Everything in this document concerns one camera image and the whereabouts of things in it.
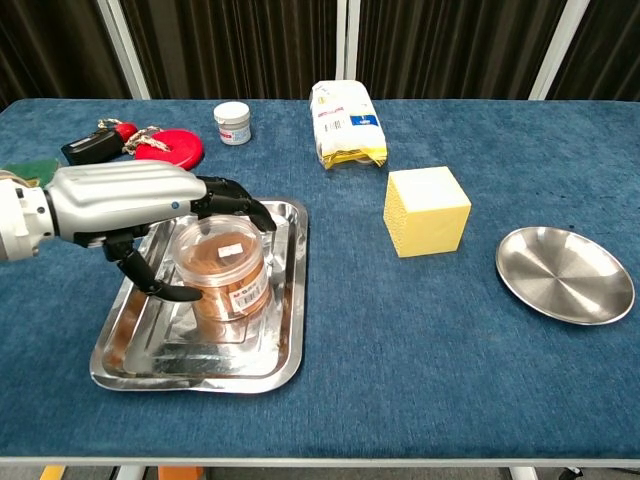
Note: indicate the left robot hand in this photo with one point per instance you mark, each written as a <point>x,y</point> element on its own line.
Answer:
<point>125,195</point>

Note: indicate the clear tub of rubber bands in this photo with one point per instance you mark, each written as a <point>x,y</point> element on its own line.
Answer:
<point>225,270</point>

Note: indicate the yellow foam cube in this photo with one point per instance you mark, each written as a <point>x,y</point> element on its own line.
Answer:
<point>430,220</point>

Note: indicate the black car key fob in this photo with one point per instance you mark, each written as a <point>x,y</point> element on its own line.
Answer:
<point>90,147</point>

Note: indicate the small red key cap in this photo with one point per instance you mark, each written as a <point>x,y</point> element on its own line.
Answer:
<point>126,131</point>

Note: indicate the red round disc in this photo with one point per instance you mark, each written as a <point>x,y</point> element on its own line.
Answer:
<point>182,147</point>

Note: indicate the green yellow sponge block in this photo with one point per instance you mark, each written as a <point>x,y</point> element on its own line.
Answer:
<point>35,169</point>

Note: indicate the small white jar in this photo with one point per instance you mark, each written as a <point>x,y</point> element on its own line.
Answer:
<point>232,125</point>

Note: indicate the dark pleated curtain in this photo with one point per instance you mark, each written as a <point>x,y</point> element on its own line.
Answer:
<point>610,45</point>
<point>235,45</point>
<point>50,45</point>
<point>450,45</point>

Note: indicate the rectangular steel tray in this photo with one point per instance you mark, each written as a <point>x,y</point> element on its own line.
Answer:
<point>200,360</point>

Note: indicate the white yellow paper bag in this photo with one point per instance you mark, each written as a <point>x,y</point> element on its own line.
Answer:
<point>345,125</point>

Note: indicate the white table leg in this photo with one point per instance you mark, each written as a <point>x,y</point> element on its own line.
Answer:
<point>524,473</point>
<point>131,473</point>

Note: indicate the orange block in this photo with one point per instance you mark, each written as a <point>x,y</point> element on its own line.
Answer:
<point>182,474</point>

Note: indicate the yellow floor tape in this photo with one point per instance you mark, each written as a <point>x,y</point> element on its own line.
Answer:
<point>52,473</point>

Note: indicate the blue table cloth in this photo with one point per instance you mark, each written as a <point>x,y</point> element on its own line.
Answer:
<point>400,375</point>

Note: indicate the round metal plate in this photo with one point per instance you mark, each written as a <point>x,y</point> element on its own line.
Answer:
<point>565,275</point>

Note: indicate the white frame post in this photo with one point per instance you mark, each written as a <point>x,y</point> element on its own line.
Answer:
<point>560,50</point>
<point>125,50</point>
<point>348,40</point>

